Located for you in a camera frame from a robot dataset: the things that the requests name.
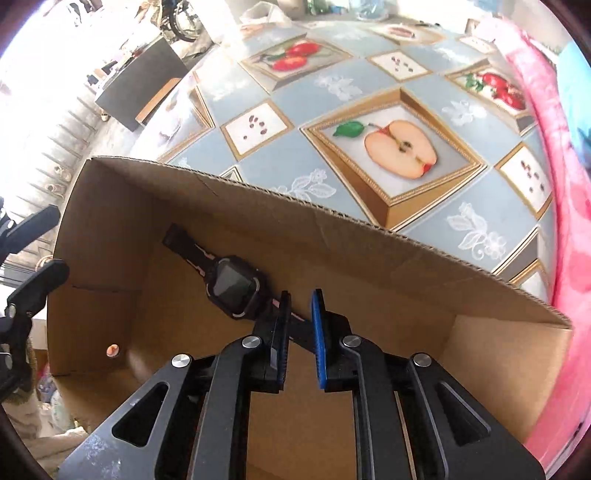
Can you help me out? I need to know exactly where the baluster railing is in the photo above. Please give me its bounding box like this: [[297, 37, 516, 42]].
[[0, 78, 107, 217]]

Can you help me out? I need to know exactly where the fruit print tablecloth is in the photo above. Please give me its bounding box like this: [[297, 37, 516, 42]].
[[131, 19, 555, 308]]

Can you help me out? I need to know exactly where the black smartwatch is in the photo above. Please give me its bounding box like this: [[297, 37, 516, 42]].
[[163, 224, 319, 352]]

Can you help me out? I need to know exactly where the bicycle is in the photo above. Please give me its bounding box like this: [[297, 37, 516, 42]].
[[161, 0, 205, 43]]

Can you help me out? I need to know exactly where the clear water jug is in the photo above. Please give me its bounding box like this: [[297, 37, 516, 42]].
[[355, 0, 398, 21]]

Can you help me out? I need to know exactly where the dark grey cabinet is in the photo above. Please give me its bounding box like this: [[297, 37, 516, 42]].
[[95, 37, 190, 132]]

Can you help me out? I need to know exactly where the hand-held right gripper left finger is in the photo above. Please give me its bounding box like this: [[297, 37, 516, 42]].
[[58, 291, 294, 480]]

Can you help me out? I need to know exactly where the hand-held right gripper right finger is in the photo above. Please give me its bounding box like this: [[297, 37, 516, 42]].
[[311, 289, 546, 480]]

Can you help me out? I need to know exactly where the blue blanket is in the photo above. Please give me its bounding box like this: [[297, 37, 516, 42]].
[[556, 44, 591, 162]]

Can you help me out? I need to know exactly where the pink blanket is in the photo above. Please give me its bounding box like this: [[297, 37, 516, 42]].
[[503, 37, 591, 467]]

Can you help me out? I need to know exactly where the white plastic bag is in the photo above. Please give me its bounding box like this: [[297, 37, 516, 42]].
[[240, 1, 296, 25]]

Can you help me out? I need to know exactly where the brown cardboard box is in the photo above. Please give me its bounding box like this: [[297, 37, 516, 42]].
[[46, 157, 573, 480]]

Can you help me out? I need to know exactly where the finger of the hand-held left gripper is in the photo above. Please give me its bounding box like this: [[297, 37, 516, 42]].
[[7, 259, 71, 320], [0, 205, 61, 256]]

